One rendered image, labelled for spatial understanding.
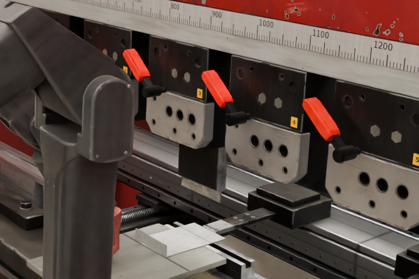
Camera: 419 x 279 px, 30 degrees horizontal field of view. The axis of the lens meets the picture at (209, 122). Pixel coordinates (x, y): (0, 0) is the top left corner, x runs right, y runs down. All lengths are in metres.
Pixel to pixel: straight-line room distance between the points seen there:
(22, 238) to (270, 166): 0.70
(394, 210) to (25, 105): 0.50
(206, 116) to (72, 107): 0.61
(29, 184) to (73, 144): 1.13
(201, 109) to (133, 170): 0.70
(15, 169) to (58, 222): 1.14
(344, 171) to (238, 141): 0.20
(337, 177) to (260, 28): 0.24
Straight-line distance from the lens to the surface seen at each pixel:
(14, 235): 1.69
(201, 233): 1.37
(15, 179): 1.84
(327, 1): 1.03
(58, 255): 0.70
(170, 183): 1.78
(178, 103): 1.26
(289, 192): 1.50
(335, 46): 1.03
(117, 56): 1.39
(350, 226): 1.50
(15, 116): 1.09
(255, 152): 1.15
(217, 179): 1.28
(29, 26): 0.61
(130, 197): 2.36
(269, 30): 1.10
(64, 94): 0.63
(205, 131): 1.23
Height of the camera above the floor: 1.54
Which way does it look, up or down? 15 degrees down
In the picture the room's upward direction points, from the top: 3 degrees clockwise
